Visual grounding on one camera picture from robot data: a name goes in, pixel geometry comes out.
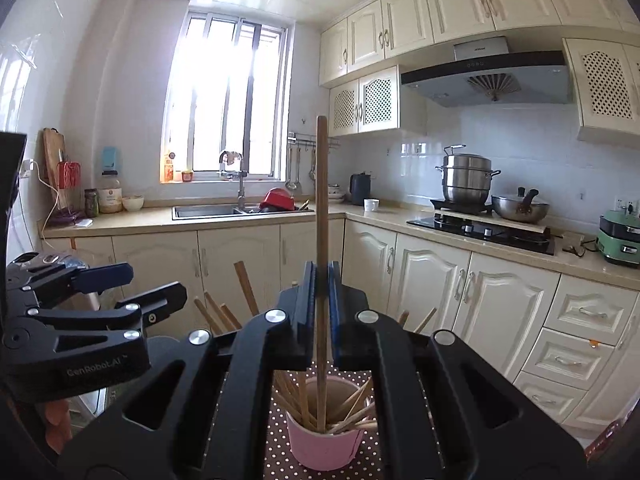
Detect large lattice-door wall cabinet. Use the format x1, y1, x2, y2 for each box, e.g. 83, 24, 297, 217
562, 37, 640, 142

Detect stainless steel steamer pot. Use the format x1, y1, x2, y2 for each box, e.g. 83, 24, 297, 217
434, 145, 502, 204

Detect cream base cabinets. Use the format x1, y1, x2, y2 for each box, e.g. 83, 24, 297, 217
42, 217, 640, 431

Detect single wooden chopstick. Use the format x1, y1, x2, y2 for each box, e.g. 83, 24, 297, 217
315, 116, 329, 433

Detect red kitchen utensils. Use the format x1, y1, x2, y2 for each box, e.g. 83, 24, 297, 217
57, 160, 81, 211

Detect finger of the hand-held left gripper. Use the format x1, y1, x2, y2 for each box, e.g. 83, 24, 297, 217
17, 281, 188, 332
7, 252, 135, 296

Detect wooden cutting board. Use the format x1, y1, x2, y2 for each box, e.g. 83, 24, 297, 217
41, 127, 68, 211

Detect steel wok with lid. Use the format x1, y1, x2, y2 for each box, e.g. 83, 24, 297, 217
491, 187, 551, 224

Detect red bowl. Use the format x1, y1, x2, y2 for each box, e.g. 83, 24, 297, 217
258, 187, 296, 212

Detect white charging cable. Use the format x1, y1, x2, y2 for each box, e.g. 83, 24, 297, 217
32, 160, 63, 238

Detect black induction cooker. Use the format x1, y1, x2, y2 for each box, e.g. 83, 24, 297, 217
430, 199, 493, 213

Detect stainless steel sink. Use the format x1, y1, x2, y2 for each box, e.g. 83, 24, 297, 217
171, 203, 316, 221

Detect black power cable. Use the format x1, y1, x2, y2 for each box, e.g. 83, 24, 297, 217
560, 232, 601, 256

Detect pile of wooden chopsticks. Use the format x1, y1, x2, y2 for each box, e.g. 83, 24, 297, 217
192, 260, 438, 436

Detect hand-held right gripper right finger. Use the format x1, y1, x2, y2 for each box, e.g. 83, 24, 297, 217
327, 260, 590, 480

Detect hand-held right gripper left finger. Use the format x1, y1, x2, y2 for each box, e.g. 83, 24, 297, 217
60, 260, 318, 480

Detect black glass gas stove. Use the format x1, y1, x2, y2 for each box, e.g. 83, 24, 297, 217
406, 215, 556, 256

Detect metal utensil rail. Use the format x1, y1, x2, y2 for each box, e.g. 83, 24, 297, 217
287, 131, 341, 148

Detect large jar with white lid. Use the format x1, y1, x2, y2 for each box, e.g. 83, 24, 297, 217
97, 170, 123, 214

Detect hanging metal ladle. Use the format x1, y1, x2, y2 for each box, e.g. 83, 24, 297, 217
285, 147, 299, 192

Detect brown polka-dot tablecloth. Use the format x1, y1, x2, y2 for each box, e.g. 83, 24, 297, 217
205, 370, 401, 480

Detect kitchen window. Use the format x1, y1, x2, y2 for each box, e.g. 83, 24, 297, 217
161, 7, 291, 183

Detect cream upper wall cabinets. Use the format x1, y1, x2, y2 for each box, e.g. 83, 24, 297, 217
318, 0, 640, 87

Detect small lattice-door wall cabinet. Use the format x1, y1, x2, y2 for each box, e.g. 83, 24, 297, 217
328, 65, 426, 137

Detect purple bag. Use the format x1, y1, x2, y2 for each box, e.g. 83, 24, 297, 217
52, 210, 93, 228

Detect black electric kettle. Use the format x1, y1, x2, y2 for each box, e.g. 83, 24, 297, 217
349, 171, 373, 206

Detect green multi-cooker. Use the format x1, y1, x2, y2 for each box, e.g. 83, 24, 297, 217
595, 208, 640, 267

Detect person's left hand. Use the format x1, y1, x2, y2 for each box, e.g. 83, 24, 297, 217
44, 400, 70, 453

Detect pink cup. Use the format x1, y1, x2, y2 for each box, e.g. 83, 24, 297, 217
285, 375, 373, 472

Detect metal faucet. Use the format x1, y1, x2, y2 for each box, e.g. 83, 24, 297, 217
218, 150, 247, 211

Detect range hood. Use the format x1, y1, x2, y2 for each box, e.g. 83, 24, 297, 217
400, 36, 573, 108

